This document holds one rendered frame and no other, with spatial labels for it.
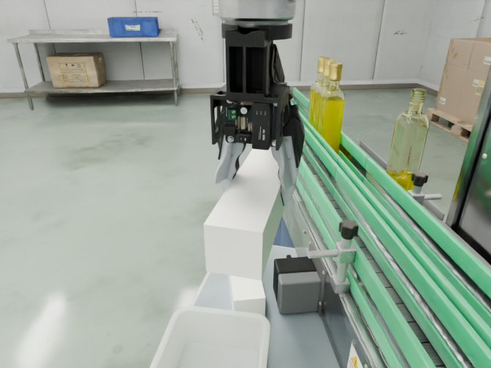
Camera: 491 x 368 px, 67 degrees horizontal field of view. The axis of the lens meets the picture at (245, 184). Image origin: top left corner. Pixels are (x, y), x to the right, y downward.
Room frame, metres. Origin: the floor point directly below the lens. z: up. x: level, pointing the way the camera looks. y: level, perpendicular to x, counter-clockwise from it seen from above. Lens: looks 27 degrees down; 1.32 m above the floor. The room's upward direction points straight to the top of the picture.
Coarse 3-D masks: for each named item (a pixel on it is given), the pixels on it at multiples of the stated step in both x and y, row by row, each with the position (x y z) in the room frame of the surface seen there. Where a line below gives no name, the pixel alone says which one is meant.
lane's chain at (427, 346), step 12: (312, 168) 0.98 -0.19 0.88; (324, 192) 0.83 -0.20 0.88; (336, 204) 0.77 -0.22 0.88; (312, 216) 0.72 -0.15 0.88; (324, 240) 0.62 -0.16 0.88; (360, 240) 0.62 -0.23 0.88; (336, 264) 0.55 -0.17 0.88; (372, 264) 0.55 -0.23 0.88; (384, 276) 0.51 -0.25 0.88; (396, 300) 0.46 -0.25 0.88; (360, 312) 0.43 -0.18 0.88; (408, 312) 0.43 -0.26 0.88; (372, 336) 0.38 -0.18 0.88; (420, 336) 0.38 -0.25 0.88; (432, 348) 0.36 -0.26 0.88; (384, 360) 0.34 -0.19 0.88; (432, 360) 0.34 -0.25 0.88
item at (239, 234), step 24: (240, 168) 0.45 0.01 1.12; (264, 168) 0.45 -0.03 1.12; (240, 192) 0.39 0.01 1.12; (264, 192) 0.39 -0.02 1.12; (216, 216) 0.33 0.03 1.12; (240, 216) 0.33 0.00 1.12; (264, 216) 0.33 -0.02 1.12; (216, 240) 0.31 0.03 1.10; (240, 240) 0.31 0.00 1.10; (264, 240) 0.31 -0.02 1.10; (216, 264) 0.31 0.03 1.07; (240, 264) 0.31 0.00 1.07; (264, 264) 0.32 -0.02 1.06
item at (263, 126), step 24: (288, 24) 0.39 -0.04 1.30; (240, 48) 0.38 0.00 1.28; (264, 48) 0.37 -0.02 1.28; (240, 72) 0.38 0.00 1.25; (264, 72) 0.36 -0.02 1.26; (216, 96) 0.36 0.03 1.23; (240, 96) 0.36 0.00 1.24; (264, 96) 0.36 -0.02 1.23; (288, 96) 0.40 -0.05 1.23; (240, 120) 0.37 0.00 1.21; (264, 120) 0.35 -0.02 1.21; (264, 144) 0.35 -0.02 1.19
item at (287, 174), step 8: (288, 144) 0.40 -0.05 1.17; (272, 152) 0.41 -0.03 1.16; (280, 152) 0.39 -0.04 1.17; (288, 152) 0.40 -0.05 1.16; (280, 160) 0.38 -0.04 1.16; (288, 160) 0.40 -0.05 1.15; (280, 168) 0.41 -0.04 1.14; (288, 168) 0.40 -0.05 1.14; (296, 168) 0.40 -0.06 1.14; (280, 176) 0.41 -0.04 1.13; (288, 176) 0.39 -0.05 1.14; (296, 176) 0.40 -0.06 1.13; (288, 184) 0.38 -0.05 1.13; (288, 192) 0.40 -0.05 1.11; (288, 200) 0.40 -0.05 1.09
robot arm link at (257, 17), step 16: (224, 0) 0.38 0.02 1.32; (240, 0) 0.37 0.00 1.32; (256, 0) 0.37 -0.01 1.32; (272, 0) 0.37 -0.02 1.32; (288, 0) 0.38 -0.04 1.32; (224, 16) 0.38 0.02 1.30; (240, 16) 0.37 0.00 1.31; (256, 16) 0.37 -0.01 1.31; (272, 16) 0.37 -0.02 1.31; (288, 16) 0.38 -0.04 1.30
